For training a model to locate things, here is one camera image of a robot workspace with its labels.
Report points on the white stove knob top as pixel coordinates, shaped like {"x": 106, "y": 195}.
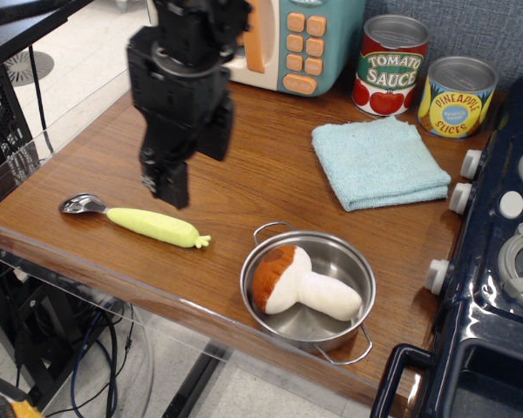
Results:
{"x": 470, "y": 164}

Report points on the yellow fuzzy object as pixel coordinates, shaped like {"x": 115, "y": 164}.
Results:
{"x": 23, "y": 409}

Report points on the white stove knob middle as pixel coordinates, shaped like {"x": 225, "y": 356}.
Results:
{"x": 460, "y": 197}

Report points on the teal toy microwave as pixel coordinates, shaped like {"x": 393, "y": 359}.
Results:
{"x": 297, "y": 47}

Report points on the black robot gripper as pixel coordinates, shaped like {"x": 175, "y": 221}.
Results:
{"x": 187, "y": 109}

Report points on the white stove knob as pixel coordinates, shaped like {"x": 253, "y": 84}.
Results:
{"x": 460, "y": 197}
{"x": 470, "y": 164}
{"x": 435, "y": 276}

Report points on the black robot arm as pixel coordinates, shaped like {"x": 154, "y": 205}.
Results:
{"x": 192, "y": 31}

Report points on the black desk at left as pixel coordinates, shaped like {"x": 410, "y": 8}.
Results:
{"x": 22, "y": 23}

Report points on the tomato sauce can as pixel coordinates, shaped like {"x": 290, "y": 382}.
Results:
{"x": 391, "y": 57}

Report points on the pineapple slices can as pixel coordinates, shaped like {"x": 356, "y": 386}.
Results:
{"x": 457, "y": 95}

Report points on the white stove knob bottom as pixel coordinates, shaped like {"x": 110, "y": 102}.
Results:
{"x": 435, "y": 276}

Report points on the silver metal pot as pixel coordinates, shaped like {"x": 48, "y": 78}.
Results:
{"x": 339, "y": 342}

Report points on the plush mushroom toy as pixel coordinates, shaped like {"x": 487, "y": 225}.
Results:
{"x": 285, "y": 277}

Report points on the light blue folded cloth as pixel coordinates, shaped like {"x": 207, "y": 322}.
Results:
{"x": 379, "y": 163}

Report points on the dark blue toy stove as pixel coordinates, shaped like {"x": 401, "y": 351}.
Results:
{"x": 474, "y": 367}

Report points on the spoon with green handle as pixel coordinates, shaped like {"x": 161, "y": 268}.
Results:
{"x": 153, "y": 225}

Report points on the clear acrylic table guard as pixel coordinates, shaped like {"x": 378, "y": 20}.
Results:
{"x": 270, "y": 175}

